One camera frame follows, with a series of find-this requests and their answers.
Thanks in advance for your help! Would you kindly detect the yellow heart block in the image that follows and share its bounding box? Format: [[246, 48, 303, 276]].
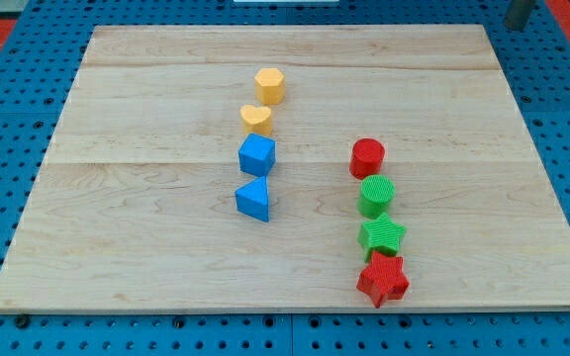
[[239, 105, 273, 136]]

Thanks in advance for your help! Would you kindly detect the yellow hexagon block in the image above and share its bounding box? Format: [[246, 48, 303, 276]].
[[254, 68, 285, 105]]

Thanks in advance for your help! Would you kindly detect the blue cube block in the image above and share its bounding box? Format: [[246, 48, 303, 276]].
[[238, 133, 276, 177]]

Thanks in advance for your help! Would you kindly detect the green cylinder block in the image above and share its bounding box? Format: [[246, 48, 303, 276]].
[[357, 174, 396, 219]]

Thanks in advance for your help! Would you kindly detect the red cylinder block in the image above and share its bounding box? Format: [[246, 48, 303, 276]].
[[349, 137, 386, 180]]

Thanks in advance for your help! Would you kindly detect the blue triangle block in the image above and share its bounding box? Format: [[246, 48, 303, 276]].
[[235, 176, 269, 223]]

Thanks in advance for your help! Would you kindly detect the red star block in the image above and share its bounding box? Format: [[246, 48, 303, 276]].
[[356, 250, 410, 309]]

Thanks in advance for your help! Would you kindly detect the wooden board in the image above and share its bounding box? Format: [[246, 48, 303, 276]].
[[0, 25, 570, 314]]

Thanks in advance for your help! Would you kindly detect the green star block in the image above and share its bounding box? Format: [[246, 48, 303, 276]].
[[357, 213, 407, 262]]

